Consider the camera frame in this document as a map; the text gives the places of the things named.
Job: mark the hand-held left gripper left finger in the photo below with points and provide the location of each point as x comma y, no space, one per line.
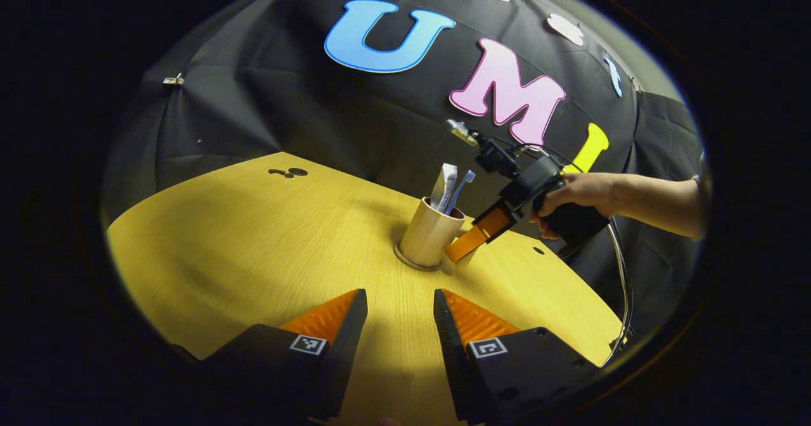
345,343

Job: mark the wooden desktop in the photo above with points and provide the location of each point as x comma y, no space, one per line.
253,255

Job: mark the white toothpaste tube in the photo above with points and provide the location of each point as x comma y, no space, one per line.
443,185

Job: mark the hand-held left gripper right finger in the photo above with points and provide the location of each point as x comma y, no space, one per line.
453,350

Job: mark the light blue toothbrush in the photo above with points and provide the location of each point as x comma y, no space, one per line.
460,188

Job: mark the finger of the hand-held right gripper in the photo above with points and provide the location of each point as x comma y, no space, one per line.
485,229

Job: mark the round cork coaster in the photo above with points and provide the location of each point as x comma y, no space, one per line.
405,260

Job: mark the beige cup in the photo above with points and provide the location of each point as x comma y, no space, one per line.
427,236

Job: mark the silver metal clip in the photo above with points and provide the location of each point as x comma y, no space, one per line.
173,80

